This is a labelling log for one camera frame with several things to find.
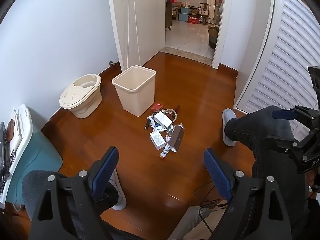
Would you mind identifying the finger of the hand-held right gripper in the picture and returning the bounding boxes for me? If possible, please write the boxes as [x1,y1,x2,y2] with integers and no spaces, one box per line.
[264,127,317,155]
[272,105,320,130]

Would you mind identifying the teal storage box white lid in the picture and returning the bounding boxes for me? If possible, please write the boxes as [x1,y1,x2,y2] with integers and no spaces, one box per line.
[0,104,63,205]

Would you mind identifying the glass panel door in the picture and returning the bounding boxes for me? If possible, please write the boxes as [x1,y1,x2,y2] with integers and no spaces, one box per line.
[211,0,224,25]

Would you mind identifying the metal binder clip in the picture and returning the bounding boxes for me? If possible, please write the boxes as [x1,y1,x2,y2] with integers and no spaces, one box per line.
[164,126,174,143]

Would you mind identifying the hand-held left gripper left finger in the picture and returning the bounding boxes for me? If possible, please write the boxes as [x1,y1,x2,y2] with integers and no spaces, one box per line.
[29,146,119,240]

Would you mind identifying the beige plastic waste bin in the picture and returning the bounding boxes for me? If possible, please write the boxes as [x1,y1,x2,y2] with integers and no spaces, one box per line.
[112,65,157,117]

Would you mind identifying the white labelled packet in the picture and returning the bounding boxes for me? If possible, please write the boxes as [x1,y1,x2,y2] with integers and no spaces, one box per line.
[149,131,167,150]

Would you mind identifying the white slipper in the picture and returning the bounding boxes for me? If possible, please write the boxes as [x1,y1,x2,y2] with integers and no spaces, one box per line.
[109,169,127,210]

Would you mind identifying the black cable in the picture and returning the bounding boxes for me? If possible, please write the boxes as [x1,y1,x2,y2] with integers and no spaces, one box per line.
[194,180,229,233]

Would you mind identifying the clear tape roll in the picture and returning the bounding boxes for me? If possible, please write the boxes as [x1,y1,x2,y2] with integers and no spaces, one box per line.
[164,108,178,121]

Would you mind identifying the dark round basket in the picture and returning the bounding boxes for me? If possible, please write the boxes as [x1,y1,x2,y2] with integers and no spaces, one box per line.
[208,26,220,49]

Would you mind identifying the white louvered closet door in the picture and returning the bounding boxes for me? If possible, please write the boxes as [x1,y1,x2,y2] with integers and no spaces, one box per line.
[234,0,320,140]

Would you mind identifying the beige foot bath tub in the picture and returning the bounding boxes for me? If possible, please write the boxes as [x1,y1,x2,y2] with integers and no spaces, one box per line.
[59,74,102,119]

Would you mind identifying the brown flat object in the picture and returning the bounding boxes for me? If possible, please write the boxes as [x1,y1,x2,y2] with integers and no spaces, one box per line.
[7,120,16,142]

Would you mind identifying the printed wrapper strip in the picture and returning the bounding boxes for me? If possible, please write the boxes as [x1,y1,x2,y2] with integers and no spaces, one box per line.
[159,144,172,158]

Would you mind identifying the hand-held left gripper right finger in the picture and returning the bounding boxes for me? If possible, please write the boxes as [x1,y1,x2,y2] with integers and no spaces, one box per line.
[204,148,293,240]

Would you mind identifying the grey slipper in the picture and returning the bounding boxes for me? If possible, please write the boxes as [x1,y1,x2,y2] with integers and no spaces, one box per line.
[222,108,237,147]

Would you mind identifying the dark wooden cabinet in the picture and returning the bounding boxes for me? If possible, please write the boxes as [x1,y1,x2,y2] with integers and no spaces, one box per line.
[165,0,173,32]

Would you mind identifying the dark wooden chair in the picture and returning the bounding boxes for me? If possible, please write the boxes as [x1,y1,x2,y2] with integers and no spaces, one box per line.
[199,2,212,22]

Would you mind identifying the white cardboard box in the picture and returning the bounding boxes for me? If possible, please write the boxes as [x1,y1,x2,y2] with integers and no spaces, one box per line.
[153,112,173,128]

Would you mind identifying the teal storage bins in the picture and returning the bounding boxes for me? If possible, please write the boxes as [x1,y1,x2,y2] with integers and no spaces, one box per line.
[178,7,192,22]

